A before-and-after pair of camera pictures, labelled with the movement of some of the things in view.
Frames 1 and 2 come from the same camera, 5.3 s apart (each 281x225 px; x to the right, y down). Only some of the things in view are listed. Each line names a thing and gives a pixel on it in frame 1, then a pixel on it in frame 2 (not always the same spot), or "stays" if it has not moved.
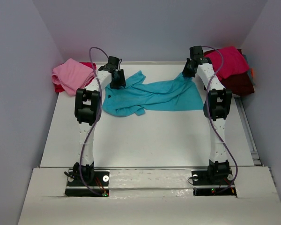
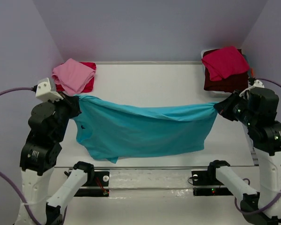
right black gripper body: x=188 y=70 → x=226 y=108
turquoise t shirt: x=181 y=94 → x=114 y=131
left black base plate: x=98 y=181 stays
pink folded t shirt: x=71 y=75 stays
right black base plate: x=206 y=183 stays
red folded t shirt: x=58 y=88 stays
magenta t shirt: x=234 y=63 stays
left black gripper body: x=118 y=79 → x=70 y=106
